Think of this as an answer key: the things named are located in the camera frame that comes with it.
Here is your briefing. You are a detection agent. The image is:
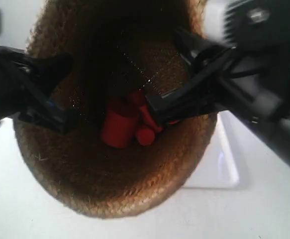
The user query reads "white rectangular plastic tray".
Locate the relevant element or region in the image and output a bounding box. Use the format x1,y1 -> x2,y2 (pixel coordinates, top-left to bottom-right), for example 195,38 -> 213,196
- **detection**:
182,111 -> 241,190

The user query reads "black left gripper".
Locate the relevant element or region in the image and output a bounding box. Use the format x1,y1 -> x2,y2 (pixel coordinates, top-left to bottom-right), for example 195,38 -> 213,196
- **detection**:
0,46 -> 79,134

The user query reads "brown woven wicker basket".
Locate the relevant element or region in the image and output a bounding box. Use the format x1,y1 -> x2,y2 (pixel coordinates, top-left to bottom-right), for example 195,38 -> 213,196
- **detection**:
13,0 -> 217,219

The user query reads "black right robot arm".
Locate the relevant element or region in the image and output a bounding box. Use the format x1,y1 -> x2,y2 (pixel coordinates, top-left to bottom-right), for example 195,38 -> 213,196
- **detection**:
146,28 -> 290,167

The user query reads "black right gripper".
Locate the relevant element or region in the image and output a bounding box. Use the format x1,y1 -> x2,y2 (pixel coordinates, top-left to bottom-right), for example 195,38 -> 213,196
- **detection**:
145,27 -> 282,126

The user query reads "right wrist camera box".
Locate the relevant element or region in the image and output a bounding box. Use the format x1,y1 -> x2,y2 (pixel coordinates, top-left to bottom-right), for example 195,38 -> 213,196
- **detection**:
201,0 -> 280,48

